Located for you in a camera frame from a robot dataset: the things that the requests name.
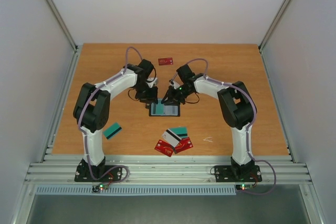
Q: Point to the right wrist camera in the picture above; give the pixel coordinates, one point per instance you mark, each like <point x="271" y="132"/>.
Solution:
<point x="173" y="83"/>

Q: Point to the white card with black stripe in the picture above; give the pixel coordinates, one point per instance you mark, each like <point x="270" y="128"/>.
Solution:
<point x="171" y="138"/>

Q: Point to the aluminium front rail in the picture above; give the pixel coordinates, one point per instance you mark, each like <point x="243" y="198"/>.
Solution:
<point x="160" y="169"/>

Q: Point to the left controller board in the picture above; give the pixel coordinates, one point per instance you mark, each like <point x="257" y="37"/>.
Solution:
<point x="99" y="188"/>

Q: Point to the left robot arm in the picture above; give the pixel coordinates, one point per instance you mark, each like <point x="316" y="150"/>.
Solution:
<point x="92" y="110"/>

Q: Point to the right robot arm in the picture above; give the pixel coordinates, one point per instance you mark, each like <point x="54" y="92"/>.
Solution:
<point x="237" y="107"/>

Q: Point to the black leather card holder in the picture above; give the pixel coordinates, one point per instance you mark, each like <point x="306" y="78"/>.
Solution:
<point x="171" y="111"/>

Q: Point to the white slotted cable duct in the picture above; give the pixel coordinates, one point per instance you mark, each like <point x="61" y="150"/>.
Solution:
<point x="139" y="190"/>

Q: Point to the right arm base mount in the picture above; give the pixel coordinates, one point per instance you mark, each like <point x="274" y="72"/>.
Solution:
<point x="236" y="173"/>

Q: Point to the aluminium post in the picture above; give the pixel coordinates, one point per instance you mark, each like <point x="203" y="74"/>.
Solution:
<point x="277" y="18"/>
<point x="53" y="8"/>

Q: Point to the left rear aluminium post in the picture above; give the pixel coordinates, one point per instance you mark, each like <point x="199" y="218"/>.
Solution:
<point x="53" y="8"/>

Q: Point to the right rear aluminium post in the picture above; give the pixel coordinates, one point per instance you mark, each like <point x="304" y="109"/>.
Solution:
<point x="277" y="18"/>

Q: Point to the dark red card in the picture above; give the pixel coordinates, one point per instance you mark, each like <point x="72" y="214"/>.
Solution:
<point x="164" y="148"/>

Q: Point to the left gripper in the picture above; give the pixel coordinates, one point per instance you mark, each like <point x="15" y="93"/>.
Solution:
<point x="152" y="96"/>

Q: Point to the lone red card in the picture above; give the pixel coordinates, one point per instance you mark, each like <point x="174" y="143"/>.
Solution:
<point x="165" y="61"/>

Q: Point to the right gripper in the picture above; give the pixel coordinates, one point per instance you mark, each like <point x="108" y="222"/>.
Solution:
<point x="174" y="95"/>

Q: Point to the teal card with black stripe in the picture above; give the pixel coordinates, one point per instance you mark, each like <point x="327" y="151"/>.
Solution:
<point x="157" y="109"/>

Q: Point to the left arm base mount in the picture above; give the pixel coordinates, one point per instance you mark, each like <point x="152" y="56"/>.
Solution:
<point x="100" y="173"/>

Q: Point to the controller board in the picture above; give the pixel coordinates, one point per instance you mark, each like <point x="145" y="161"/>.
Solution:
<point x="244" y="187"/>
<point x="99" y="188"/>

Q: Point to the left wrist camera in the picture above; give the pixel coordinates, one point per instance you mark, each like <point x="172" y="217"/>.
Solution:
<point x="152" y="82"/>

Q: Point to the large teal card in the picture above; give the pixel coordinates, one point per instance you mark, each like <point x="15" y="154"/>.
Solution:
<point x="180" y="131"/>

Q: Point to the red card in pile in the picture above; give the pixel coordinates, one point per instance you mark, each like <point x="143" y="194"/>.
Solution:
<point x="183" y="145"/>

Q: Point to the right controller board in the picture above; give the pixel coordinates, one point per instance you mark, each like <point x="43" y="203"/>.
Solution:
<point x="244" y="187"/>

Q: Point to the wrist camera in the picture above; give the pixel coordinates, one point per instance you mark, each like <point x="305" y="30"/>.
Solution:
<point x="152" y="82"/>
<point x="173" y="83"/>

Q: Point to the teal card far left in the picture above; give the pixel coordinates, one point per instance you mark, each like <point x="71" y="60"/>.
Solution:
<point x="111" y="131"/>

